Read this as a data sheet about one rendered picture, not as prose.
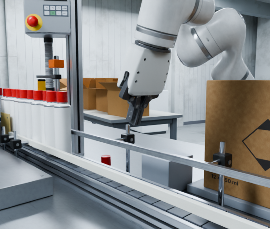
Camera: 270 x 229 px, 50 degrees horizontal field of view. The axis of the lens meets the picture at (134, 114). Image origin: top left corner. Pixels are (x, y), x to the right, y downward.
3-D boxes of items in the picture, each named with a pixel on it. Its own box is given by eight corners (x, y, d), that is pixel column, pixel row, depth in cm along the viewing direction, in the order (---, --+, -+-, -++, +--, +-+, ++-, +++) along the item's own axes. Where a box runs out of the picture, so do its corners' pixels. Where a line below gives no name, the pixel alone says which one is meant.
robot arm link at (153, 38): (159, 28, 63) (155, 42, 64) (128, 22, 57) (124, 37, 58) (187, 37, 57) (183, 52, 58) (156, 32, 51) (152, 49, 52)
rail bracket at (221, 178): (198, 224, 58) (200, 144, 56) (218, 213, 63) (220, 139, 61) (211, 231, 56) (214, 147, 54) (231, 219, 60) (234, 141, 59)
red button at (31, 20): (28, 17, 103) (26, 14, 100) (39, 17, 103) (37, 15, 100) (28, 27, 103) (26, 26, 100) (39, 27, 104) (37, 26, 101)
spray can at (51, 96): (41, 154, 94) (39, 91, 91) (52, 151, 98) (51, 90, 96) (54, 156, 91) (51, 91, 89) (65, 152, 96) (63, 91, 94)
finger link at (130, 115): (135, 92, 63) (128, 119, 65) (123, 92, 61) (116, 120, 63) (144, 97, 61) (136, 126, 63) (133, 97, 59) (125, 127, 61)
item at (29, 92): (24, 144, 109) (22, 89, 107) (37, 141, 113) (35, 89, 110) (29, 146, 105) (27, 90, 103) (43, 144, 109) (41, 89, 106)
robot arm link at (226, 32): (214, 78, 111) (180, 30, 100) (260, 51, 104) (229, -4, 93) (221, 95, 101) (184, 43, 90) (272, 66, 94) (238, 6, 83)
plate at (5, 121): (1, 132, 124) (0, 112, 123) (2, 132, 124) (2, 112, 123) (9, 136, 116) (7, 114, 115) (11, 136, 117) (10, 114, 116)
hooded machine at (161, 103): (153, 129, 664) (154, 71, 649) (169, 133, 614) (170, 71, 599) (129, 131, 631) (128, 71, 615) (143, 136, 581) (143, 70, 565)
